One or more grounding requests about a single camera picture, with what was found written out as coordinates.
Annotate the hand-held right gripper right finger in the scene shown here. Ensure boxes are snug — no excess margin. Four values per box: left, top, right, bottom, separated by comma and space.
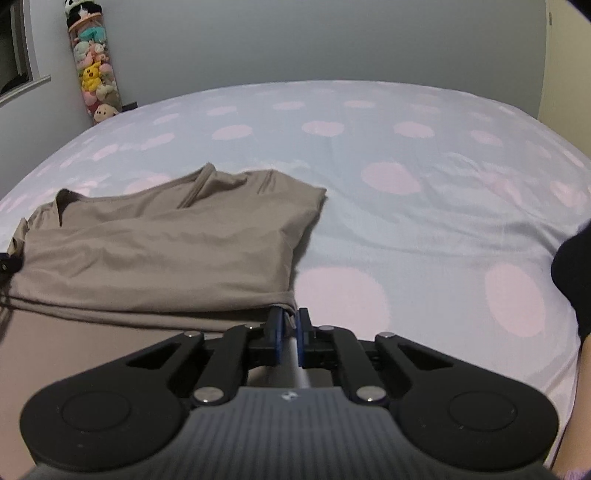
297, 307, 456, 408

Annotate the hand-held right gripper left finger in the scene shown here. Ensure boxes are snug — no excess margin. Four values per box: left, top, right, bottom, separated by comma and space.
124, 307, 284, 408

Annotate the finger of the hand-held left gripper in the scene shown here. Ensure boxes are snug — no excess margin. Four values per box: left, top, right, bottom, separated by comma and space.
0, 252, 23, 278

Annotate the taupe shirt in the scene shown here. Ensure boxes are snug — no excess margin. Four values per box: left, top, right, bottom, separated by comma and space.
0, 161, 329, 480

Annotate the bed with pink-dotted sheet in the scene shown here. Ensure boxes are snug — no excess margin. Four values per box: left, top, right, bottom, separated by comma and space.
0, 79, 591, 480

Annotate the clear tube of plush toys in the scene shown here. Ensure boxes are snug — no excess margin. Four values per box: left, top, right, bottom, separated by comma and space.
67, 13, 123, 126

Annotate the panda plush toy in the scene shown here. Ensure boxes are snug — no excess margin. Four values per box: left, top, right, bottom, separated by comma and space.
64, 0, 104, 27

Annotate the dark cloth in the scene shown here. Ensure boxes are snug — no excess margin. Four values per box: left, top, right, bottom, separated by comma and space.
551, 220, 591, 339

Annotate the cream wardrobe panel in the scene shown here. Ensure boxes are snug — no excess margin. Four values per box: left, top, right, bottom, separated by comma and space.
537, 0, 591, 168

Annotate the window frame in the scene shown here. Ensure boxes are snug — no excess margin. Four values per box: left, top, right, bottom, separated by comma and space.
0, 0, 51, 108

